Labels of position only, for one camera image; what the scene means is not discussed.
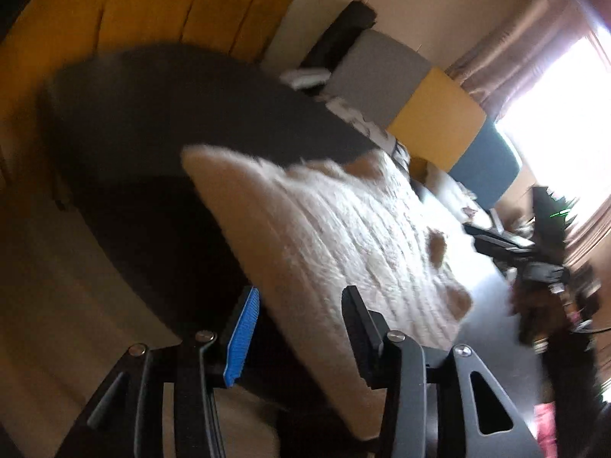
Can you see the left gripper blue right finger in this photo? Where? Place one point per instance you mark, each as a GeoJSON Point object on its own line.
{"type": "Point", "coordinates": [390, 360]}

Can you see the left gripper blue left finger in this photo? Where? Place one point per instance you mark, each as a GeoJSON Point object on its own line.
{"type": "Point", "coordinates": [211, 361]}

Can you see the pink left curtain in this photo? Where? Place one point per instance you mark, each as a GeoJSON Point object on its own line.
{"type": "Point", "coordinates": [508, 61]}

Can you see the triangle pattern pillow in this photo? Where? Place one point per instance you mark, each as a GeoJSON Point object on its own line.
{"type": "Point", "coordinates": [376, 134]}

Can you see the person right hand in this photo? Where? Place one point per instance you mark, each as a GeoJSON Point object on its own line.
{"type": "Point", "coordinates": [541, 310]}

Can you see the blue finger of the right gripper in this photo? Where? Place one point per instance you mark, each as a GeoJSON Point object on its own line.
{"type": "Point", "coordinates": [513, 240]}
{"type": "Point", "coordinates": [500, 250]}

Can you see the multicolour sofa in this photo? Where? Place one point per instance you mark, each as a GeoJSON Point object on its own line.
{"type": "Point", "coordinates": [404, 93]}

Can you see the cream knitted sweater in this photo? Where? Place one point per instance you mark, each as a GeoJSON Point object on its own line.
{"type": "Point", "coordinates": [304, 233]}

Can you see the pink ruffled bed cover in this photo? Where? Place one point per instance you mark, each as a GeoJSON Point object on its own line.
{"type": "Point", "coordinates": [544, 418]}

